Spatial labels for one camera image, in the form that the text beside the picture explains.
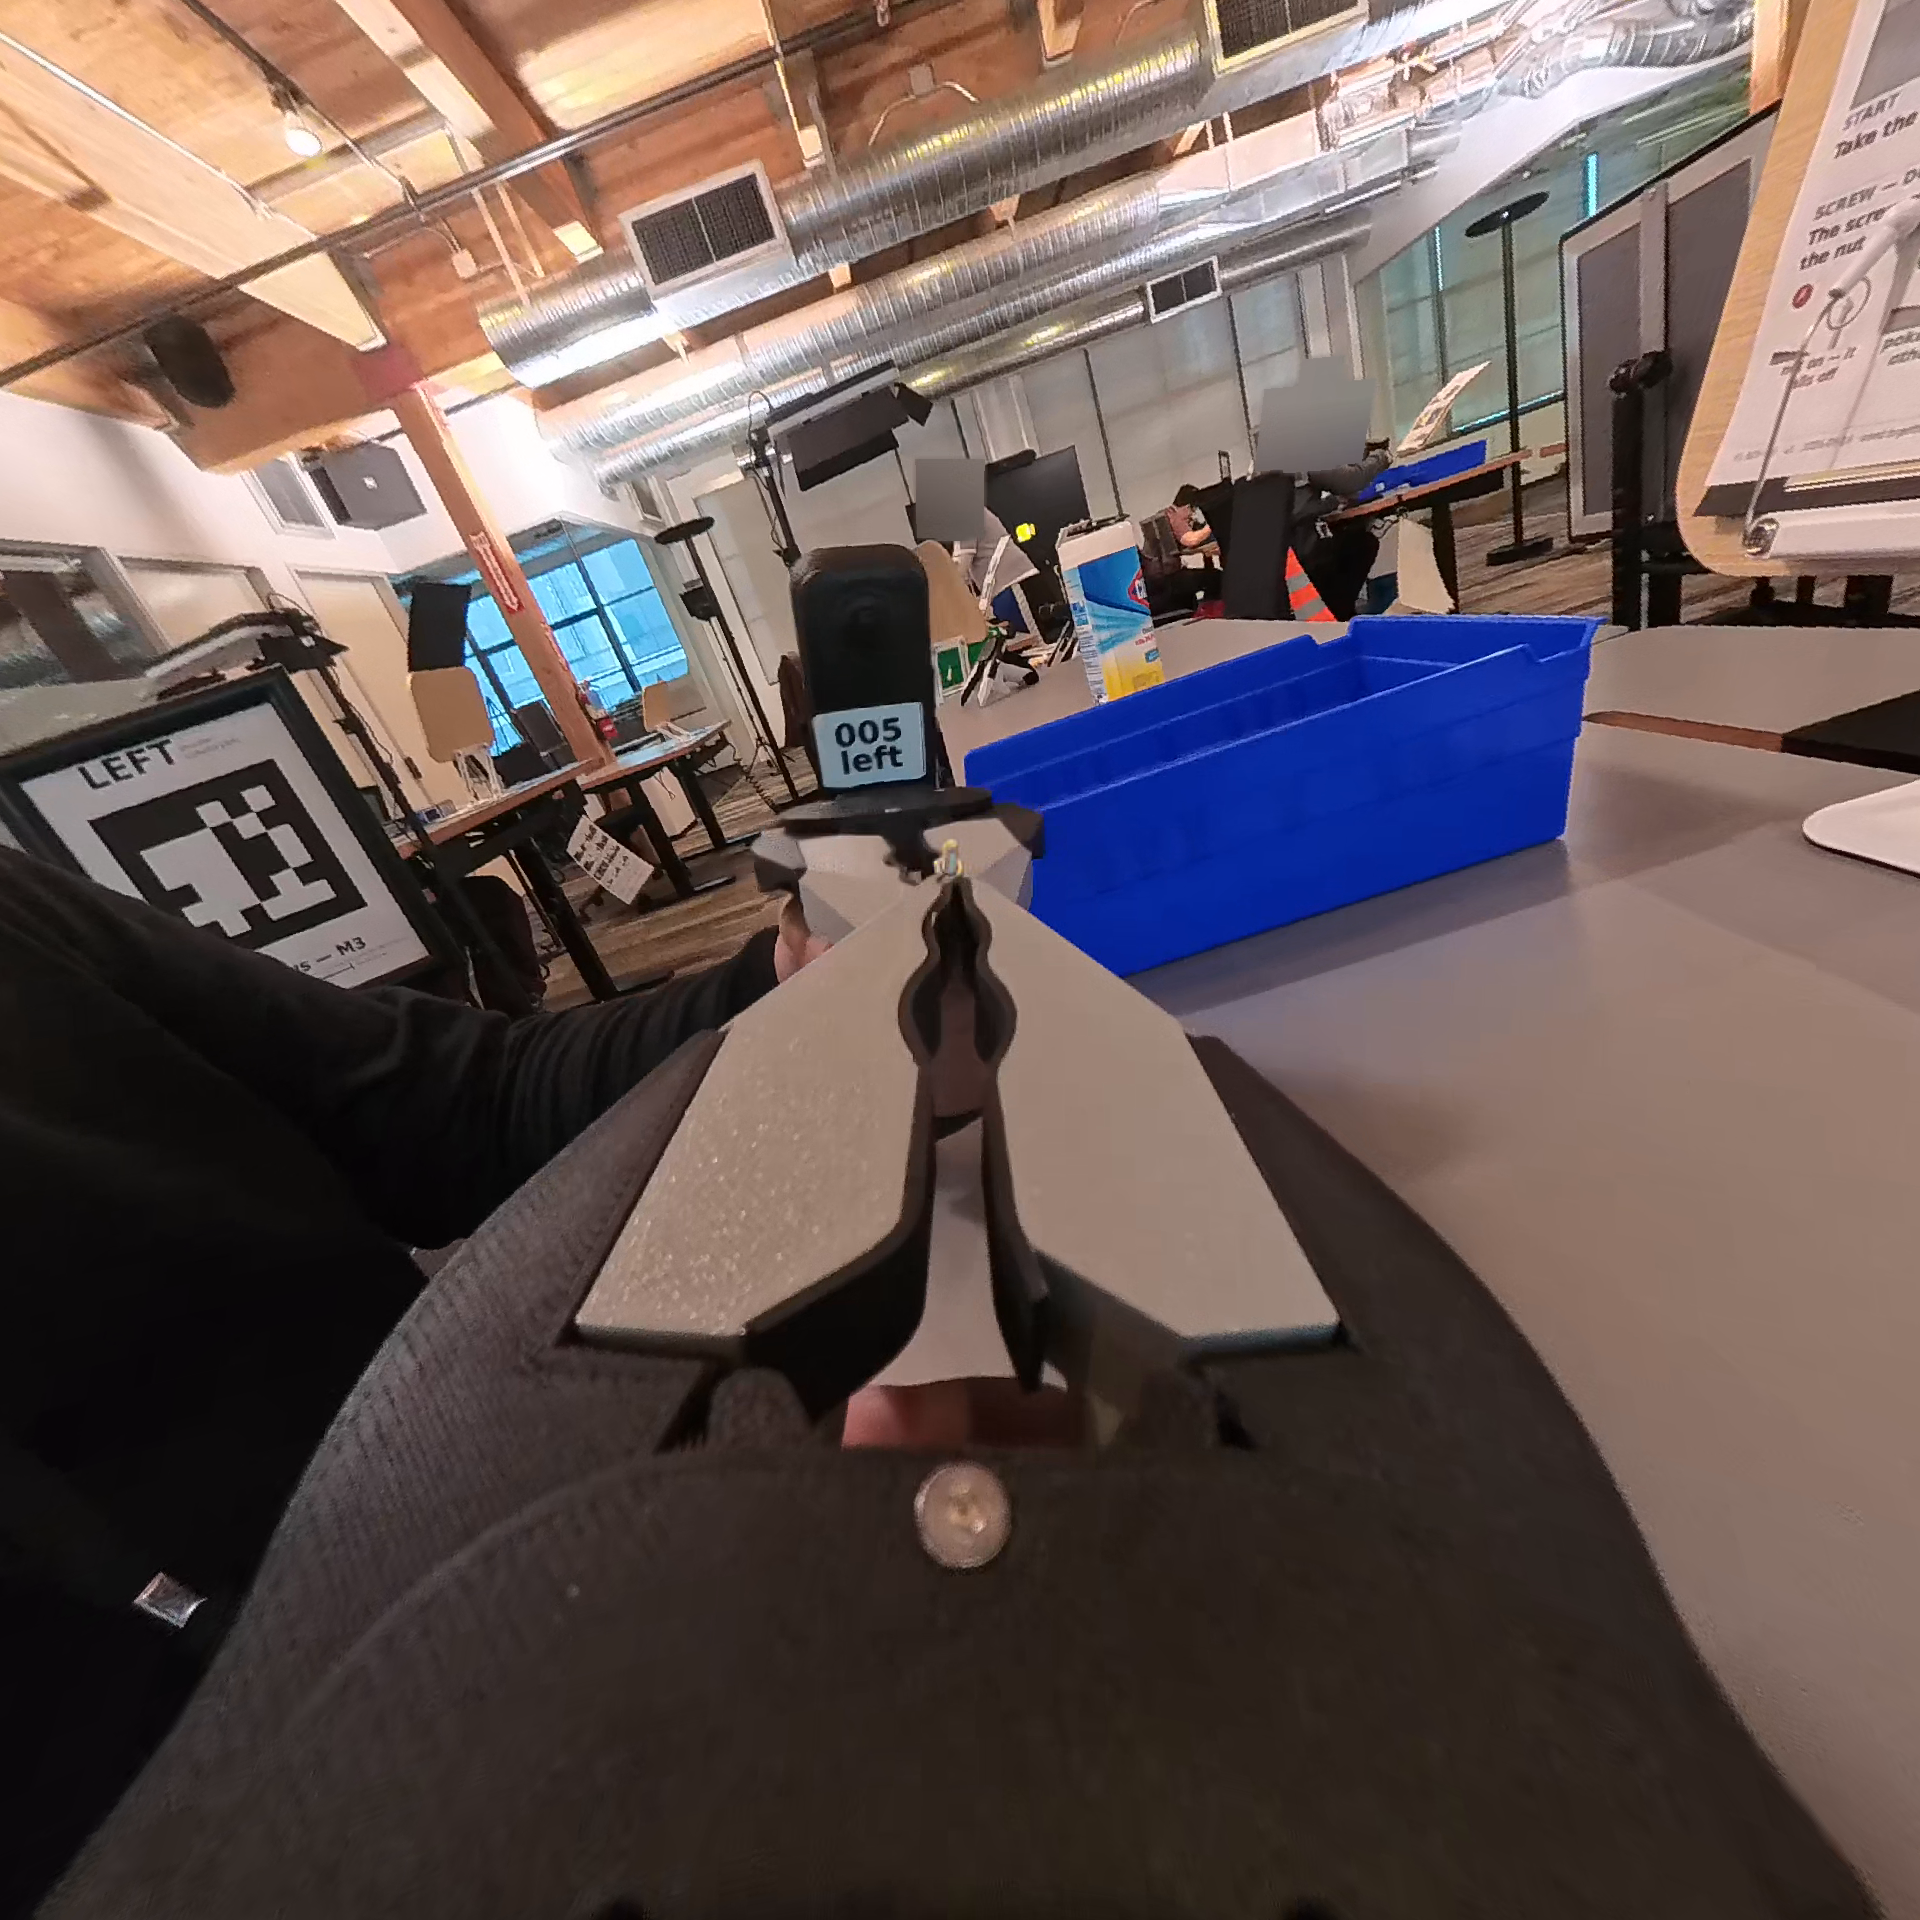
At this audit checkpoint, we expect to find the beige chair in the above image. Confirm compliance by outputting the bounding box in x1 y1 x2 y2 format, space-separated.
414 666 497 799

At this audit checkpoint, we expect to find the black framed grey panel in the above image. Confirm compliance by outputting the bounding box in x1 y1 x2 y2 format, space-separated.
1559 106 1785 546

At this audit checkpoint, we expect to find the person's black-clothed body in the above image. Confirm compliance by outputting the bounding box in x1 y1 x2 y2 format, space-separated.
0 1169 450 1920

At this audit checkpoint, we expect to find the black studio softbox light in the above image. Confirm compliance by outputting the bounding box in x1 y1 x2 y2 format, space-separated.
751 383 932 497

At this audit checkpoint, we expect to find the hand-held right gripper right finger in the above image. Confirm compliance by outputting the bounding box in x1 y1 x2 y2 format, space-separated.
960 881 1347 1448

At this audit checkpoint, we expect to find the black framed marker sign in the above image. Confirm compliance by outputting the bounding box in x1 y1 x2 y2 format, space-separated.
0 666 458 993

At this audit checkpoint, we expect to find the text instruction sheet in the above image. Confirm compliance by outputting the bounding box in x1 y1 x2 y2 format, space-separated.
1713 0 1920 497

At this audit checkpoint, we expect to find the black monitor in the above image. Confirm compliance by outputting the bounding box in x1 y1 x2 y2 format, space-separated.
984 448 1087 531

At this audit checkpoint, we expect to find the wooden document stand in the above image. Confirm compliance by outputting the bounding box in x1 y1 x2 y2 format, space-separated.
1674 0 1920 873

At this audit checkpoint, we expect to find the silver air duct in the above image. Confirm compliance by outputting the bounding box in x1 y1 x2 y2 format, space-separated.
477 22 1221 392
593 222 1375 490

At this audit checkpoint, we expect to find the black round standing table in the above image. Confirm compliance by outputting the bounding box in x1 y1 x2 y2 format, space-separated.
1465 189 1553 568

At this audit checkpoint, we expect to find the wipes canister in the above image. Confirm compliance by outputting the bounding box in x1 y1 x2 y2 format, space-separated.
1057 513 1169 703

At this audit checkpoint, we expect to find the black flat object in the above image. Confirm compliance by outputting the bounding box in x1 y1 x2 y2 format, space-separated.
1785 692 1920 771

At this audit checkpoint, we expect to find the person's right hand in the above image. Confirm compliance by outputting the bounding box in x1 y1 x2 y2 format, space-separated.
840 1374 1085 1453

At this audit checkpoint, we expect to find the wooden top desk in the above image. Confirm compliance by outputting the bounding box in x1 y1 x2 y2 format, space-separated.
398 721 737 999

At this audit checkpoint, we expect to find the person's left forearm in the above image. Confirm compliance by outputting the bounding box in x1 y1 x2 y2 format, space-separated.
0 845 782 1247

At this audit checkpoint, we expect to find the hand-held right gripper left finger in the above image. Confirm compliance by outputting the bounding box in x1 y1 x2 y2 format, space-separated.
574 885 964 1422

